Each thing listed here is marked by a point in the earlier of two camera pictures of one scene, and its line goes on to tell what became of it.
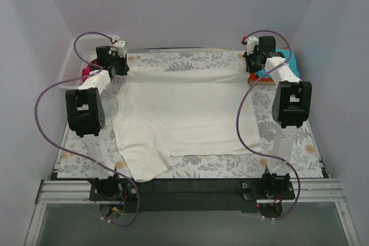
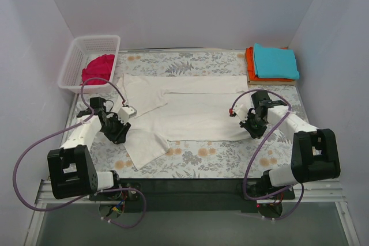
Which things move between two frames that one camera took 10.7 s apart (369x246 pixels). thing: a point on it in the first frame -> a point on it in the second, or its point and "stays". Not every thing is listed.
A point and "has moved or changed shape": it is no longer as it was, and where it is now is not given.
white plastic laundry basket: (82, 52) stays
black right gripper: (251, 65) -> (253, 127)
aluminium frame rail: (307, 191) stays
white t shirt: (161, 112) has moved or changed shape
